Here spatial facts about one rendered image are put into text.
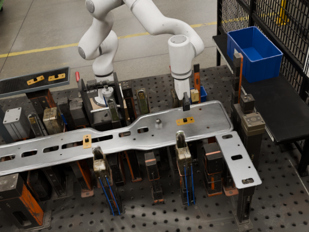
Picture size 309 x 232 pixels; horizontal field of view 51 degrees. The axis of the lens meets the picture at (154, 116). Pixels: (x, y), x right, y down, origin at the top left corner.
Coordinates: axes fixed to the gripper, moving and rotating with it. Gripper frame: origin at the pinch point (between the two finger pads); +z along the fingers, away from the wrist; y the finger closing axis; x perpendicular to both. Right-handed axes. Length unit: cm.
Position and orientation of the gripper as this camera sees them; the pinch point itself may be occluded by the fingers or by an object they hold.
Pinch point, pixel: (183, 101)
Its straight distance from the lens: 143.4
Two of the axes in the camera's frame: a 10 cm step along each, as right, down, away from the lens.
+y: 1.7, 6.6, -7.3
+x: 9.8, -2.0, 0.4
